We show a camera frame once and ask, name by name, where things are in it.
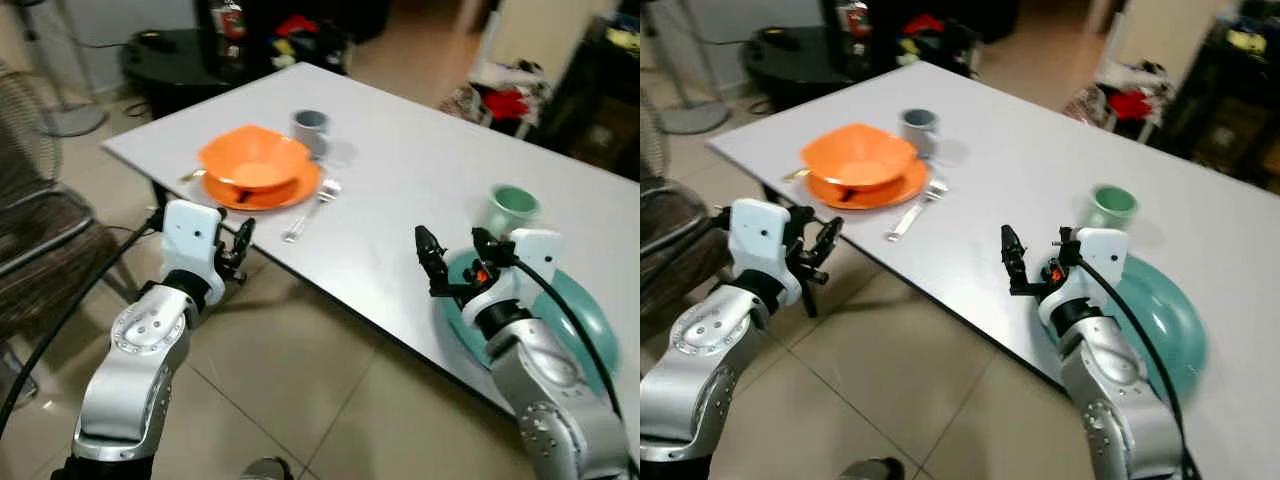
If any teal plate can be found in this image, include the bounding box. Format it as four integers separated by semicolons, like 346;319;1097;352
1035;255;1209;399
435;248;619;396

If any orange bowl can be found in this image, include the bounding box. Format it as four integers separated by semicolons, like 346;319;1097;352
197;124;313;193
800;122;919;191

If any wire fan grille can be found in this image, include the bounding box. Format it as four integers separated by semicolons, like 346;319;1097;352
640;95;673;181
0;60;63;201

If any red cloth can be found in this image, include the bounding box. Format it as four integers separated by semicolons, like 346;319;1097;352
487;88;531;121
1108;88;1153;121

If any black round table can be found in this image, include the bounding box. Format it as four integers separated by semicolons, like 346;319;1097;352
740;25;881;111
120;28;271;116

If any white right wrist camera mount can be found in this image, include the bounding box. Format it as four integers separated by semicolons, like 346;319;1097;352
1038;228;1131;326
465;229;563;323

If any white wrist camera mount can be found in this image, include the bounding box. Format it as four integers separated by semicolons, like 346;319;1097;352
728;198;801;306
158;199;227;301
465;229;563;323
1038;228;1131;326

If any patterned bag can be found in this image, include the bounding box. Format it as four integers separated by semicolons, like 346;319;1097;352
1062;84;1106;119
440;82;483;117

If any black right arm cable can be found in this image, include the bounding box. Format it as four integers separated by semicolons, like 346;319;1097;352
490;250;626;421
1070;250;1201;480

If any small cardboard box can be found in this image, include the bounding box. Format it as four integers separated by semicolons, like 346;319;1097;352
588;95;641;153
1198;98;1256;166

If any pile of dark bags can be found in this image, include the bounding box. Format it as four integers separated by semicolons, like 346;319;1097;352
270;12;351;73
895;12;976;76

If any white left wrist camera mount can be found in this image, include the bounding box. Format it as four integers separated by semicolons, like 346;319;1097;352
158;199;227;301
728;198;801;306

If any black shelf unit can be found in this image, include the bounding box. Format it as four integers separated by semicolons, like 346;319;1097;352
1150;15;1280;196
540;15;641;181

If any grey mug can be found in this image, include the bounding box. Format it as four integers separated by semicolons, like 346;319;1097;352
291;109;331;158
900;108;941;159

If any bottle with red label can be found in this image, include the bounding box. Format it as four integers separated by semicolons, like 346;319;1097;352
838;0;873;71
213;0;248;73

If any green mug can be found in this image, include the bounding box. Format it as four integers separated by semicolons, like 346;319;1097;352
485;185;542;241
1083;185;1139;233

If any silver fork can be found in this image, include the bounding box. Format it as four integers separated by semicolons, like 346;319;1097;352
886;178;949;242
283;178;343;244

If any orange plate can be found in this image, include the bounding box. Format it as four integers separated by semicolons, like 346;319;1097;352
806;160;931;210
203;160;323;211

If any white fan stand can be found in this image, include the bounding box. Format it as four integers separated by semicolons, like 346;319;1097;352
20;0;108;138
660;0;733;136

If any dark patterned chair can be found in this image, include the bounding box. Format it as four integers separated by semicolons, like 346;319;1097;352
0;185;136;341
640;175;716;301

